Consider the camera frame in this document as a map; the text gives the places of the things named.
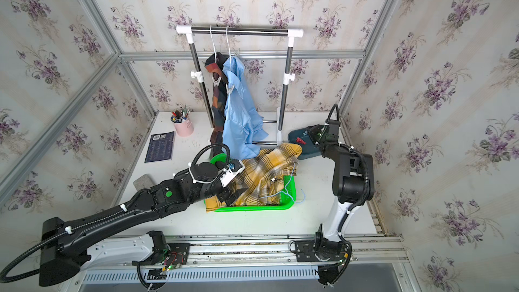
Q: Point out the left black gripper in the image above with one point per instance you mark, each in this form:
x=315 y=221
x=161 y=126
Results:
x=226 y=195

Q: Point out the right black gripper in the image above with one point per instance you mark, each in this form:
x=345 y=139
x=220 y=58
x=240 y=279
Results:
x=313 y=130

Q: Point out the red clothespin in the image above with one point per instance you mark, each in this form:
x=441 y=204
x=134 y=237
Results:
x=300 y=141

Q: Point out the yellow plaid shirt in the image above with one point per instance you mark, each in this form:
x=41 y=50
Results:
x=259 y=176

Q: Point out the light blue wire hanger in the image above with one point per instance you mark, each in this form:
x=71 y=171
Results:
x=288 y=196

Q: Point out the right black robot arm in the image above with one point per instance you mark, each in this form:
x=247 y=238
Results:
x=352 y=181

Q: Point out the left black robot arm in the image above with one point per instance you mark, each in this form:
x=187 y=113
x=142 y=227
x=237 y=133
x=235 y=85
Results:
x=64 y=245

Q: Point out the white hanger of blue shirt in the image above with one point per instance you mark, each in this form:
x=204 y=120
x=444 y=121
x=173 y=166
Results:
x=228 y=37

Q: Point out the white hanger of dark shirt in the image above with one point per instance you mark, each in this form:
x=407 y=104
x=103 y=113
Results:
x=213 y=45

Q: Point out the dark teal plastic bin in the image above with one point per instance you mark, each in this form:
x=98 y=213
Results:
x=307 y=151

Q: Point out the green plastic basket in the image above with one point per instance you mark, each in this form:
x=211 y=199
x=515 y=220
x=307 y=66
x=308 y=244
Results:
x=288 y=200

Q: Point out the light blue shirt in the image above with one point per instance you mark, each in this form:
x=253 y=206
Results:
x=243 y=123

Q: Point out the pink pen cup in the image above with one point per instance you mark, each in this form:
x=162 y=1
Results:
x=182 y=123

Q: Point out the dark blue booklet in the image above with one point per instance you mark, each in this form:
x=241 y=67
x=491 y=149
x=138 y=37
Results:
x=160 y=147

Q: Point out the grey sponge block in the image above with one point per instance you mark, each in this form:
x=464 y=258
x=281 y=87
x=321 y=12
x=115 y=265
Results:
x=144 y=183

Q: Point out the white clothespin on dark shirt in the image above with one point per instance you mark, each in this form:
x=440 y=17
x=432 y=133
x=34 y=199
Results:
x=216 y=79

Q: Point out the dark plaid shirt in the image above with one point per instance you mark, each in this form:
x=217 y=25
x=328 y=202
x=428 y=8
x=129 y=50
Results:
x=219 y=98

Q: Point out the metal clothes rack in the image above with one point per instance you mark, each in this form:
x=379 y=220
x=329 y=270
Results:
x=291 y=34

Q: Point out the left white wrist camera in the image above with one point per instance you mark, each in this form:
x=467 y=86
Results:
x=234 y=168

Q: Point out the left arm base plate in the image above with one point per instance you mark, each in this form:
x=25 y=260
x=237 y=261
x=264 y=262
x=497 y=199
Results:
x=170 y=256

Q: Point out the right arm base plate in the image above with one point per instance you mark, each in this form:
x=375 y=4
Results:
x=323 y=251

